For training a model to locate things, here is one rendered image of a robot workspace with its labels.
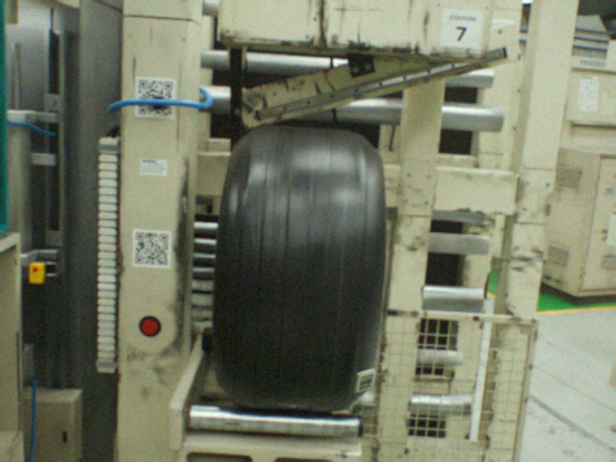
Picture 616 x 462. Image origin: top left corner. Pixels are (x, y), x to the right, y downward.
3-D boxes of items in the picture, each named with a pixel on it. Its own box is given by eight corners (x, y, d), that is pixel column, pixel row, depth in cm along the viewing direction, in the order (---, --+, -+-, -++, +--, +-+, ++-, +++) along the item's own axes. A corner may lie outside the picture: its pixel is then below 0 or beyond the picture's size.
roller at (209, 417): (183, 431, 134) (184, 410, 133) (187, 421, 139) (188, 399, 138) (362, 442, 135) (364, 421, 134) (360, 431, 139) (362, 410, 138)
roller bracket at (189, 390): (166, 452, 131) (167, 404, 129) (197, 370, 170) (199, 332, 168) (184, 453, 131) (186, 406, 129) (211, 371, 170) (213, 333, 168)
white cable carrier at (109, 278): (97, 372, 141) (99, 138, 132) (104, 362, 146) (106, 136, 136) (118, 372, 141) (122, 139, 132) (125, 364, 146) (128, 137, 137)
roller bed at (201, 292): (156, 333, 179) (159, 220, 174) (167, 315, 194) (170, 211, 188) (232, 338, 180) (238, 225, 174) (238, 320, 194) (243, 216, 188)
